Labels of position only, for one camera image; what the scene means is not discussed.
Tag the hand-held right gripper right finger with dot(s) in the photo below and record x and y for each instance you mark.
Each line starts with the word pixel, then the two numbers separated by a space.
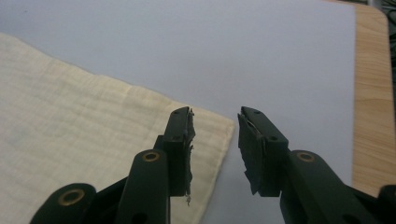
pixel 264 155

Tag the cream cloth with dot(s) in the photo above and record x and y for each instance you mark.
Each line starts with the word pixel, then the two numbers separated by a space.
pixel 77 130

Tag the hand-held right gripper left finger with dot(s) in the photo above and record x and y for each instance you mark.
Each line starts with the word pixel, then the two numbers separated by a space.
pixel 179 149

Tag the white table cover sheet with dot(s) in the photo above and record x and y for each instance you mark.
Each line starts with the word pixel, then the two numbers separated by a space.
pixel 233 56

